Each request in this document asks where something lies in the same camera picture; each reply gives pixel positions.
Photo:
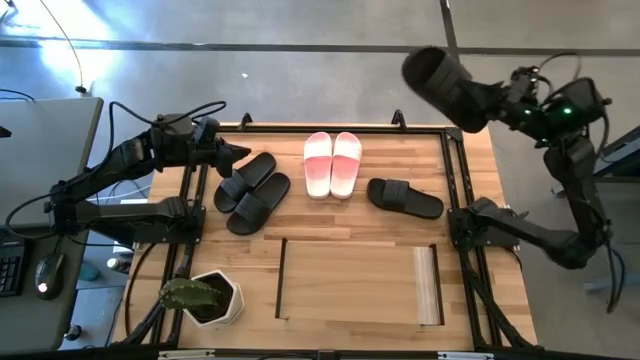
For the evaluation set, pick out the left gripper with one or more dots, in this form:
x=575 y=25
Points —
x=205 y=150

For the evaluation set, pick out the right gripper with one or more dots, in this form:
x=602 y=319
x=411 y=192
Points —
x=520 y=102

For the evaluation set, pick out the black rubber slide sandal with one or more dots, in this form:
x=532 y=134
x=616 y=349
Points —
x=420 y=205
x=442 y=85
x=272 y=192
x=260 y=167

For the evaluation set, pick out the pink and white slide sandal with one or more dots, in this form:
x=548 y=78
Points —
x=318 y=170
x=346 y=170

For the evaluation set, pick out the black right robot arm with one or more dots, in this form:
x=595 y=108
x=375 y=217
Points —
x=575 y=175

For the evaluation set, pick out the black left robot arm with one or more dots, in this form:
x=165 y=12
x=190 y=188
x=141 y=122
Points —
x=125 y=156

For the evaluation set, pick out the wooden shelf with black legs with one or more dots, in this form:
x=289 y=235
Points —
x=350 y=280

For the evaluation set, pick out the green cactus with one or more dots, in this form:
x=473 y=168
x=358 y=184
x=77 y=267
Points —
x=190 y=295

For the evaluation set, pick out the white hexagonal plant pot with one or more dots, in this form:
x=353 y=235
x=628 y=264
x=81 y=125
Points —
x=235 y=302

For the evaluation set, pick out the small white bottle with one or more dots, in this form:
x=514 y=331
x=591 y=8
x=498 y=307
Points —
x=119 y=265

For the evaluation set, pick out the grey office desk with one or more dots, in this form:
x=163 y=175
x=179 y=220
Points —
x=30 y=150

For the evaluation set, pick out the black computer mouse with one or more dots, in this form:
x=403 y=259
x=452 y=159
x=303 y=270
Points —
x=50 y=272

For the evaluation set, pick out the black round caster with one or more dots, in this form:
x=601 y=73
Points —
x=73 y=333

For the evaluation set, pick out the black computer keyboard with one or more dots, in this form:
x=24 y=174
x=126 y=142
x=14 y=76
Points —
x=10 y=270

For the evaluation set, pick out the dark arched frame clamp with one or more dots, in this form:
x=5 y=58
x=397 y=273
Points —
x=245 y=122
x=398 y=120

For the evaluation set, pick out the black aluminium rig frame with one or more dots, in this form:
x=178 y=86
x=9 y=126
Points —
x=325 y=129

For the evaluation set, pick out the grey metal bracket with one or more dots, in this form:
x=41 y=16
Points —
x=467 y=356
x=187 y=355

